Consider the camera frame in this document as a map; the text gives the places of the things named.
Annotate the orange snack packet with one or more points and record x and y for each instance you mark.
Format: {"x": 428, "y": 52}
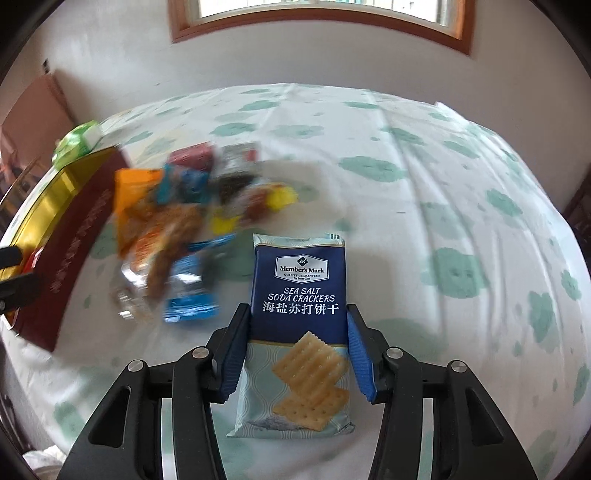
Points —
{"x": 134, "y": 198}

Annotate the cloud print tablecloth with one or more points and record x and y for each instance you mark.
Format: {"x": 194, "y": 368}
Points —
{"x": 415, "y": 230}

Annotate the blue soda cracker packet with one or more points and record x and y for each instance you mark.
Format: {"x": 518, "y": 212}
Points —
{"x": 300, "y": 277}

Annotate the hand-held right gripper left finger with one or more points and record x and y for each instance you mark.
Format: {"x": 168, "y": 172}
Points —
{"x": 233, "y": 364}

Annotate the blue snack packet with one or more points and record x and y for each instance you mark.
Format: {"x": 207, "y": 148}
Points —
{"x": 189, "y": 295}

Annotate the wooden framed window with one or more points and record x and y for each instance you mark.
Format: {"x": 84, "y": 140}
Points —
{"x": 323, "y": 14}

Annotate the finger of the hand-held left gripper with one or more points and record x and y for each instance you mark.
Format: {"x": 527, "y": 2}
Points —
{"x": 9, "y": 257}
{"x": 18, "y": 293}

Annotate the dark wooden furniture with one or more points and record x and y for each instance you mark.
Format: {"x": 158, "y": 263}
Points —
{"x": 579, "y": 207}

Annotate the brown snack packet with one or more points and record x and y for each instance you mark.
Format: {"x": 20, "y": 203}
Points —
{"x": 258, "y": 205}

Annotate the red snack packet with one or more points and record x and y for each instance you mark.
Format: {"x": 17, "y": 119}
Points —
{"x": 194, "y": 157}

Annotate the blue chocolate cake packet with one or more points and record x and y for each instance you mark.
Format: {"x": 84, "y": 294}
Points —
{"x": 184, "y": 184}

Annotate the yellow candy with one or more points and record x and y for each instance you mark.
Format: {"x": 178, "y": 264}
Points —
{"x": 224, "y": 224}
{"x": 284, "y": 197}

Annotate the clear snack packet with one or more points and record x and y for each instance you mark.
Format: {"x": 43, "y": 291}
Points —
{"x": 131, "y": 290}

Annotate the white cloth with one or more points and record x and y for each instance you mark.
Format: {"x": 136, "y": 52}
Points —
{"x": 44, "y": 464}

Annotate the grey snack packet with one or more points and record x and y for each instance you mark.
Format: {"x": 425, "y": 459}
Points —
{"x": 235, "y": 184}

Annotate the gold tin box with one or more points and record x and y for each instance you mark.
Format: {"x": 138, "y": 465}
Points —
{"x": 83, "y": 230}

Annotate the green tissue pack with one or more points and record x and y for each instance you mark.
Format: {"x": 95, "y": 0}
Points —
{"x": 76, "y": 141}

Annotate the brown board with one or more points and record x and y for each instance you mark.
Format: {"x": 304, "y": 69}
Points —
{"x": 32, "y": 120}

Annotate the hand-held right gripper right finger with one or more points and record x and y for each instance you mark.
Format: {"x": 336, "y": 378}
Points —
{"x": 358, "y": 360}

